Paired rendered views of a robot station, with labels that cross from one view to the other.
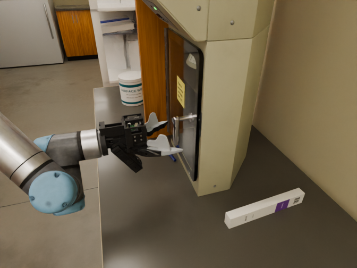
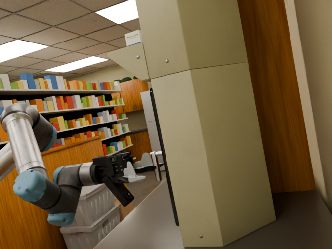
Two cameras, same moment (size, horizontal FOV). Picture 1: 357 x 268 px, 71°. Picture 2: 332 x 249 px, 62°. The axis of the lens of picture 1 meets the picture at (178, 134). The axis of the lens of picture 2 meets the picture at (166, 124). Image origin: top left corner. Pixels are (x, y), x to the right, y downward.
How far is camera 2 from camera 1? 55 cm
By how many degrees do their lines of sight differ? 45
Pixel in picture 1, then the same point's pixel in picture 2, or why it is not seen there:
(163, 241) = not seen: outside the picture
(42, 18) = not seen: hidden behind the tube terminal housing
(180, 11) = (125, 62)
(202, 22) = (143, 65)
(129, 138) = (110, 166)
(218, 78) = (168, 107)
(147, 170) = (161, 222)
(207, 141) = (176, 173)
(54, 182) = (28, 175)
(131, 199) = (126, 240)
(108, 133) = (98, 163)
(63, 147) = (68, 171)
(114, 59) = not seen: hidden behind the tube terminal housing
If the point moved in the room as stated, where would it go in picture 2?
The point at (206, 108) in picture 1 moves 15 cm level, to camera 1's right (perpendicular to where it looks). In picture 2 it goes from (165, 137) to (216, 131)
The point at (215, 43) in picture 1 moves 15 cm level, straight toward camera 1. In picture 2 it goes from (157, 79) to (111, 83)
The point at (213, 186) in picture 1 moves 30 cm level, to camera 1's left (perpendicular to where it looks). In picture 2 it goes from (199, 236) to (121, 226)
